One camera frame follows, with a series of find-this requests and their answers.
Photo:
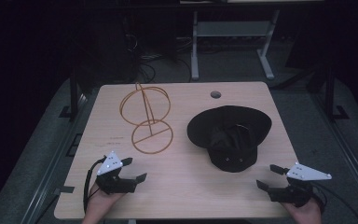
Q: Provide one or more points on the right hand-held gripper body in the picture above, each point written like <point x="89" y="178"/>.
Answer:
<point x="304" y="174"/>

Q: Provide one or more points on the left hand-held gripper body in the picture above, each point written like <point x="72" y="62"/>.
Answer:
<point x="109" y="165"/>

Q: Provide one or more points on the person's left hand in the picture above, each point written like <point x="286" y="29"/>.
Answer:
<point x="99" y="200"/>

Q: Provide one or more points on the person's right hand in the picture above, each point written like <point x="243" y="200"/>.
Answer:
<point x="306" y="215"/>

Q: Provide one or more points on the black tape strip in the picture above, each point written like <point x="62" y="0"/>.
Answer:
<point x="66" y="189"/>

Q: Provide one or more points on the black bucket hat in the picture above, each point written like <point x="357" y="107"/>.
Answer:
<point x="230" y="137"/>

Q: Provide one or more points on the black metal stand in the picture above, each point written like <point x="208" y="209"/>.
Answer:
<point x="73" y="93"/>
<point x="330" y="93"/>

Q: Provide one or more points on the grey metal desk frame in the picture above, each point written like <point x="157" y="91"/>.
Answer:
<point x="230" y="28"/>

